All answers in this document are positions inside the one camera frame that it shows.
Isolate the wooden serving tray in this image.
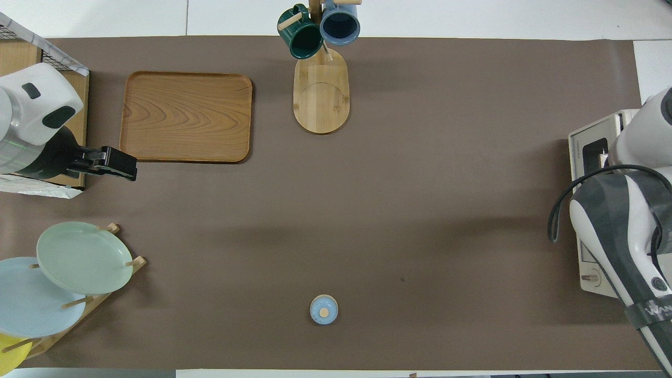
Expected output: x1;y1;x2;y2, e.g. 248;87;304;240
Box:
120;71;253;163

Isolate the black wire basket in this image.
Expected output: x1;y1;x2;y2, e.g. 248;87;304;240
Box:
0;24;69;71

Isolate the pale green plate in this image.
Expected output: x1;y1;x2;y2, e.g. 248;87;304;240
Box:
36;222;133;296

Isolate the wooden plate rack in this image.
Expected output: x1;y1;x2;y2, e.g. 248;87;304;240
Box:
0;223;146;360

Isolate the blue mug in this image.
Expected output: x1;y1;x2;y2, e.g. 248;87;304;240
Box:
320;3;361;46

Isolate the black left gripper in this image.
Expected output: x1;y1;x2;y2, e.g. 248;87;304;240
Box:
21;126;138;182

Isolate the marble pattern sheet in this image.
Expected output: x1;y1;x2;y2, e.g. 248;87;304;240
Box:
0;13;89;77
0;173;85;199

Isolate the wooden mug tree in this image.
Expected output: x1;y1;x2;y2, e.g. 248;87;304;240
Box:
277;0;363;134

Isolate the dark green mug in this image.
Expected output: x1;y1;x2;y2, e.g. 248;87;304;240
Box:
277;4;324;59

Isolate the light blue plate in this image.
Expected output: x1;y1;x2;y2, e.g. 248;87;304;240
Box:
0;257;87;338

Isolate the yellow plate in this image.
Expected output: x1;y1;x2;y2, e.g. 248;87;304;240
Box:
0;333;33;377

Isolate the small blue white bell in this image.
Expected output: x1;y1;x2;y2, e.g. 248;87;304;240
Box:
310;295;339;326

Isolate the brown table mat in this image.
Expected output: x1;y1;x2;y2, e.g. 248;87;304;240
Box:
0;36;652;371

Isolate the white toaster oven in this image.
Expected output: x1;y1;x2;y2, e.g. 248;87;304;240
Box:
568;109;652;299

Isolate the wooden shelf box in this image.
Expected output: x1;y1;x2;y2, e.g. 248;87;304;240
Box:
0;39;90;190

